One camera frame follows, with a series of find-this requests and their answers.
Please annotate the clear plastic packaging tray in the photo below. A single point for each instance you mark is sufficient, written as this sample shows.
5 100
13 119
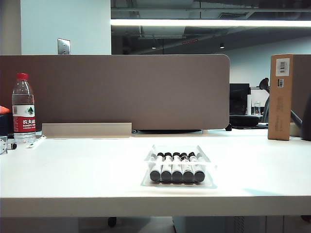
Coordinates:
179 147

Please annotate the metal wall switch plate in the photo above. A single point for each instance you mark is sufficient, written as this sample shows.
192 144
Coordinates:
63 46

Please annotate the brown side partition panel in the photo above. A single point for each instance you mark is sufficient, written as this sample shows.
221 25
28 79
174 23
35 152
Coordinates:
301 77

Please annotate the black oval base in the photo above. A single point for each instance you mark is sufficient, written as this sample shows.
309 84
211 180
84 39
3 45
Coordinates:
170 131

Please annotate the black round cushion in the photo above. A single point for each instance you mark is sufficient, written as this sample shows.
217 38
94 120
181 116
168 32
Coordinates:
243 120

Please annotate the silver metal bracket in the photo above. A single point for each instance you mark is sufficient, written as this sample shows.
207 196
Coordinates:
3 145

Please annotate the long ceiling light strip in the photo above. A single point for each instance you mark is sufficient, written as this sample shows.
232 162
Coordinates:
194 22

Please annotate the tall cardboard box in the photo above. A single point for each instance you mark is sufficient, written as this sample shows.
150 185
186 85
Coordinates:
279 109

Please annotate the red-label water bottle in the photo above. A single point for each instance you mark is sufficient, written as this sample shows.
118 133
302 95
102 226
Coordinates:
24 121

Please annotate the small glass jar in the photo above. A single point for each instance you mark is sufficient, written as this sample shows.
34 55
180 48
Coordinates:
257 108

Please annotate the black office chair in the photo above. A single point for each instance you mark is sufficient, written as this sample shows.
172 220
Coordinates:
264 83

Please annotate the black computer monitor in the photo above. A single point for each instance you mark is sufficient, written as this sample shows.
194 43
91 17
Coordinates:
239 99

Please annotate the dark blue bag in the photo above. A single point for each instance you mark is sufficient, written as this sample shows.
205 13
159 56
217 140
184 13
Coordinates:
6 125

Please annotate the brown desk partition panel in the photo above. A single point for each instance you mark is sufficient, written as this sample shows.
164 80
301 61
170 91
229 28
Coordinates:
121 92

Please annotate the orange object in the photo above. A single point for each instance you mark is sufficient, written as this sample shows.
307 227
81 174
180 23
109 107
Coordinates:
3 110

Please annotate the white slim cylinder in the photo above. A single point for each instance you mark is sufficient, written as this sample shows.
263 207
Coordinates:
249 104

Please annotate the black chair caster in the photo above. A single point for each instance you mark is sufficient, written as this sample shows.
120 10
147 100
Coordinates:
112 221

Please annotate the black-capped whiteboard marker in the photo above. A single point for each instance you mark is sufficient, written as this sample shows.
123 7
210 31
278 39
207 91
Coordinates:
155 175
177 176
166 176
188 176
199 175

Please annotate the black partition clamp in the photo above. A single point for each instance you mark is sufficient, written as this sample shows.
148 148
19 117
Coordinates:
229 127

